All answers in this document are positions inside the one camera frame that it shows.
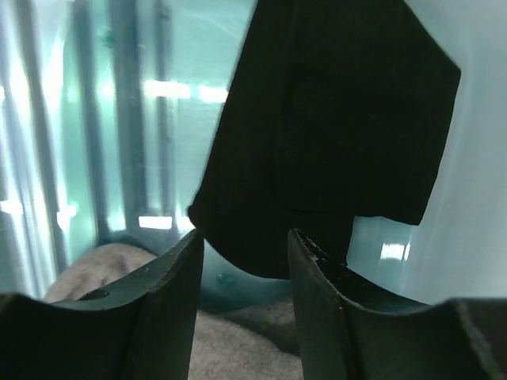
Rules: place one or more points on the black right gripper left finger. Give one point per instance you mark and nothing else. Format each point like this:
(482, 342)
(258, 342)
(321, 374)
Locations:
(139, 327)

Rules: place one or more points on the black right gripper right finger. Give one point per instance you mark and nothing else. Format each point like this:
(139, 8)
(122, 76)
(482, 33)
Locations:
(350, 328)

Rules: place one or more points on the grey sock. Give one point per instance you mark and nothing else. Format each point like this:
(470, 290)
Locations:
(257, 342)

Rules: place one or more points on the teal transparent plastic tub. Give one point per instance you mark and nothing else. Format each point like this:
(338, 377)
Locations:
(109, 111)

